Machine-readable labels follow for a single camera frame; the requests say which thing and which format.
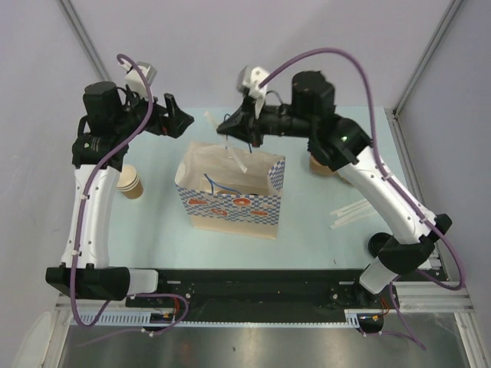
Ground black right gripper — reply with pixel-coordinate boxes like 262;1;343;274
218;94;315;149

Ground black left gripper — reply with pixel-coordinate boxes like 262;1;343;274
114;85;193;140

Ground blue checkered paper bag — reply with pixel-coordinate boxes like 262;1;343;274
174;142;285;239

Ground white straw front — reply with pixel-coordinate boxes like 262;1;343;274
204;110;247;173

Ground white straw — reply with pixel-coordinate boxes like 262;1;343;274
330;199;367;215
329;210;377;229
204;110;247;173
334;203;371;219

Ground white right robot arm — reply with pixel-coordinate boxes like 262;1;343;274
217;66;452;307

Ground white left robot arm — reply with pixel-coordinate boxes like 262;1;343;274
45;81;194;307

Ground stack of brown paper cups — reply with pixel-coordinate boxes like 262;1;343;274
117;165;143;199

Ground white wrapped straw back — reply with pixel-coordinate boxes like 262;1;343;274
330;199;367;215

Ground stack of black cup lids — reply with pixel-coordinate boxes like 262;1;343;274
367;232;391;258

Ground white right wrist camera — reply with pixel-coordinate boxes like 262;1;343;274
236;65;270;118

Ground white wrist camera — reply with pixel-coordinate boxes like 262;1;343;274
122;61;157;100
236;65;270;118

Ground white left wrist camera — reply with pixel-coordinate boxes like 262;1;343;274
122;61;157;100

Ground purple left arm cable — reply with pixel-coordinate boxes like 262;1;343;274
71;53;189;346

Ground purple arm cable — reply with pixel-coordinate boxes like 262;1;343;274
259;48;467;350
71;53;189;346

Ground aluminium frame post left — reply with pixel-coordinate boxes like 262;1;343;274
56;0;113;87

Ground aluminium frame post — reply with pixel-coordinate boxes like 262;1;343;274
56;0;113;87
391;0;466;118

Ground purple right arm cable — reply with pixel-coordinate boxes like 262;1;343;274
259;48;467;350

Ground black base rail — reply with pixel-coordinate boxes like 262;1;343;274
126;269;390;324

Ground aluminium frame post right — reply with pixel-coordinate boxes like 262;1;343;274
391;0;466;118

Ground aluminium frame rail right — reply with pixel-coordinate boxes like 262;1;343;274
385;108;490;367

